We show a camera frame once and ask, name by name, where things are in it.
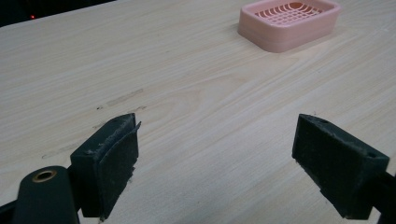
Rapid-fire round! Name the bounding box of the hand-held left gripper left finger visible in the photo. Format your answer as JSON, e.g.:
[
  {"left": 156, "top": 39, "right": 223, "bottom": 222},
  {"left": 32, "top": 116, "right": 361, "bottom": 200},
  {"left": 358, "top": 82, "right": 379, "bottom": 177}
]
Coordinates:
[{"left": 69, "top": 112, "right": 142, "bottom": 222}]

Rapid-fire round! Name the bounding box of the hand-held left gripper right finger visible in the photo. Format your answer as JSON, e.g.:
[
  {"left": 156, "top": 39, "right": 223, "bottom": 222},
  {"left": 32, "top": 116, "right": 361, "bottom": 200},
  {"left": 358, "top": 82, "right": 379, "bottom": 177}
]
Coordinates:
[{"left": 291, "top": 113, "right": 390, "bottom": 220}]

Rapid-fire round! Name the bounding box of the pink soap dish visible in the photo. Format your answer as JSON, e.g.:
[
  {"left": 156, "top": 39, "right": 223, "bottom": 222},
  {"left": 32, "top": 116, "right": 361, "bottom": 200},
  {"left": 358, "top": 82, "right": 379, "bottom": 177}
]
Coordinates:
[{"left": 237, "top": 0, "right": 342, "bottom": 53}]

